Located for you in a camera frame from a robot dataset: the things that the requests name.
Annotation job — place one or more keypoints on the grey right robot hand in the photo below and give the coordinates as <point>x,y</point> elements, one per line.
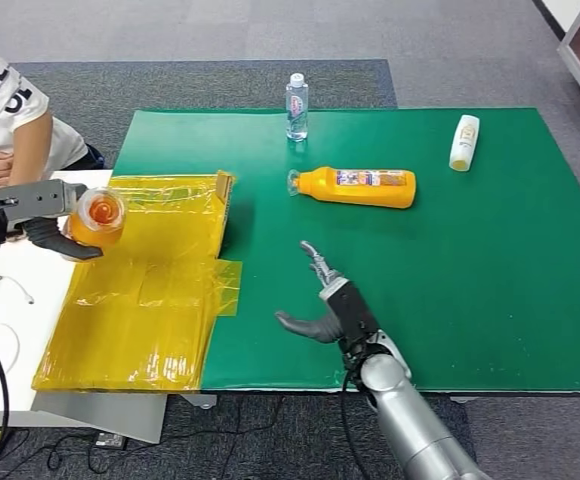
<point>315,326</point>

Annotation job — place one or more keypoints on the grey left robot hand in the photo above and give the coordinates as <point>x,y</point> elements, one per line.
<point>54,240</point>

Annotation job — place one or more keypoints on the orange detergent bottle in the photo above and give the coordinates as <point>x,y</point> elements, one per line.
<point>360,188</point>
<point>97,218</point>

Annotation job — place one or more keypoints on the clear water bottle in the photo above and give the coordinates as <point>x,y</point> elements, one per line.
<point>297,109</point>

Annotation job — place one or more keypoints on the small white bottle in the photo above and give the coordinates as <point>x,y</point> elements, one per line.
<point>464,143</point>

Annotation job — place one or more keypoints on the person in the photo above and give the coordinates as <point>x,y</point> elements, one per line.
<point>0,112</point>

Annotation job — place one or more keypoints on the yellow taped cardboard sheet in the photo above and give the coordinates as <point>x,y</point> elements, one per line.
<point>134,318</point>

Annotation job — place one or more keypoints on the grey desk side panel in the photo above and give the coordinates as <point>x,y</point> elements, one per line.
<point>120,416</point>

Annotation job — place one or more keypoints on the green table mat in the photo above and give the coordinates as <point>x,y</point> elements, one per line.
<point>470,278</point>

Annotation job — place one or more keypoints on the grey power adapter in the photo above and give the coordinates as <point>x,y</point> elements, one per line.
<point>110,440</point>

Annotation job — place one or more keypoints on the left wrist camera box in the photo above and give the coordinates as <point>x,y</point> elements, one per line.
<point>40,197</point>

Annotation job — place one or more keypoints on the grey table bracket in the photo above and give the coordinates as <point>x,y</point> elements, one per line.
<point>199,400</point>

